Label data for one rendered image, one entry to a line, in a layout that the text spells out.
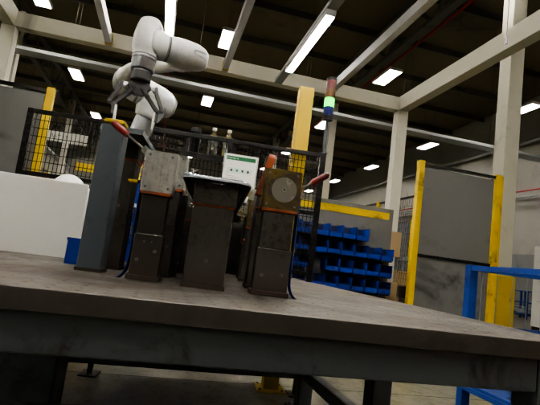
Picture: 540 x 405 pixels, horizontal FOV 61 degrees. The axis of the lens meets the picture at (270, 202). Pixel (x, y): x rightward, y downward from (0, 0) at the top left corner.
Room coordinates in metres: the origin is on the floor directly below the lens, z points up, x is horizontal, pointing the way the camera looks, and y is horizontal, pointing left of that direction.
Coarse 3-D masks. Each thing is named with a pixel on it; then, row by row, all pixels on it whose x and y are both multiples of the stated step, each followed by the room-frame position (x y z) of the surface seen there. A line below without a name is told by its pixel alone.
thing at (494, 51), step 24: (0, 0) 4.91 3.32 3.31; (336, 0) 4.01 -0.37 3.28; (24, 24) 5.47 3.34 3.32; (48, 24) 5.53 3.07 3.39; (72, 24) 5.59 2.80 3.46; (528, 24) 4.20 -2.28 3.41; (120, 48) 5.73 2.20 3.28; (480, 48) 4.89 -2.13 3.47; (504, 48) 4.51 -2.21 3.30; (216, 72) 6.10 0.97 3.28; (240, 72) 6.08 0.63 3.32; (264, 72) 6.16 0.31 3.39; (288, 72) 5.78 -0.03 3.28; (456, 72) 5.28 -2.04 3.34; (336, 96) 6.41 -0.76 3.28; (360, 96) 6.48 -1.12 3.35; (384, 96) 6.56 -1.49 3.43; (408, 96) 6.38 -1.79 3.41; (432, 96) 5.96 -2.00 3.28
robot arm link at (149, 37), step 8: (144, 24) 1.60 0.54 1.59; (152, 24) 1.60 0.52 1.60; (160, 24) 1.63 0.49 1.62; (136, 32) 1.61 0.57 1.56; (144, 32) 1.60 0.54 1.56; (152, 32) 1.60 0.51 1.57; (160, 32) 1.62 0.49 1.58; (136, 40) 1.60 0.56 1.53; (144, 40) 1.60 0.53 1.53; (152, 40) 1.61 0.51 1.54; (160, 40) 1.62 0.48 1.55; (168, 40) 1.63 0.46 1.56; (136, 48) 1.61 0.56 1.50; (144, 48) 1.60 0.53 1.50; (152, 48) 1.61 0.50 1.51; (160, 48) 1.63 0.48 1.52; (168, 48) 1.64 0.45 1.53; (160, 56) 1.65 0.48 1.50
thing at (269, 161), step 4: (268, 156) 1.33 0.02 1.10; (272, 156) 1.32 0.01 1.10; (264, 160) 1.33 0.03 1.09; (268, 160) 1.31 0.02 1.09; (272, 160) 1.32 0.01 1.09; (264, 164) 1.32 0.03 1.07; (268, 164) 1.31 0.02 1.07; (272, 164) 1.32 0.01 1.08; (264, 168) 1.31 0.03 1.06; (260, 180) 1.31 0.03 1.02; (260, 184) 1.31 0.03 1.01; (256, 188) 1.32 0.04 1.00; (260, 188) 1.31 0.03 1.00; (256, 192) 1.31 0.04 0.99; (260, 192) 1.31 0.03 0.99; (260, 196) 1.33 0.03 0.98
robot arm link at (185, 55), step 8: (176, 40) 1.65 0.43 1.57; (184, 40) 1.67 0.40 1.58; (176, 48) 1.65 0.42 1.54; (184, 48) 1.66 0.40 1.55; (192, 48) 1.67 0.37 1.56; (200, 48) 1.69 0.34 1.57; (168, 56) 1.66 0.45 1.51; (176, 56) 1.66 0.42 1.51; (184, 56) 1.67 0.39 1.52; (192, 56) 1.68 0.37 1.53; (200, 56) 1.69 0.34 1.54; (208, 56) 1.73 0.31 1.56; (128, 64) 1.93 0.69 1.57; (160, 64) 1.84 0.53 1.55; (168, 64) 1.82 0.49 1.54; (176, 64) 1.69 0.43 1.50; (184, 64) 1.69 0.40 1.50; (192, 64) 1.70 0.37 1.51; (200, 64) 1.71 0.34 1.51; (120, 72) 2.00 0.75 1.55; (128, 72) 1.94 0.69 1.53; (160, 72) 1.88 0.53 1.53; (120, 80) 2.04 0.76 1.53; (128, 80) 2.01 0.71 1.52
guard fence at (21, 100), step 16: (0, 80) 3.66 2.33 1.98; (0, 96) 3.67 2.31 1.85; (16, 96) 3.70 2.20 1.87; (32, 96) 3.73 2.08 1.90; (48, 96) 3.73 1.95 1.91; (0, 112) 3.68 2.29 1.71; (16, 112) 3.71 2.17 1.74; (0, 128) 3.68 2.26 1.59; (16, 128) 3.71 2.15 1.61; (32, 128) 3.74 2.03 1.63; (48, 128) 3.78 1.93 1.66; (0, 144) 3.69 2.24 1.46; (16, 144) 3.72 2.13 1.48; (32, 144) 3.74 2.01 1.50; (0, 160) 3.70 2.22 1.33; (16, 160) 3.72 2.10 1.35
